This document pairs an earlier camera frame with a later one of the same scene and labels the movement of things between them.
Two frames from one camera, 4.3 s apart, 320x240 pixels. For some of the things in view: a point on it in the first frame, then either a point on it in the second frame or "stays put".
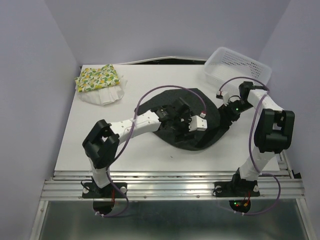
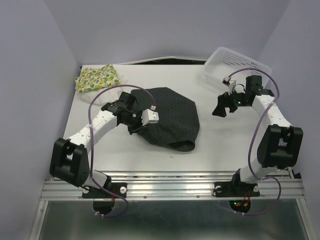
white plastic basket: [224, 64] stays put
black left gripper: [179, 135] → [132, 130]
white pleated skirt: [104, 95] stays put
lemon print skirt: [90, 78] stays put
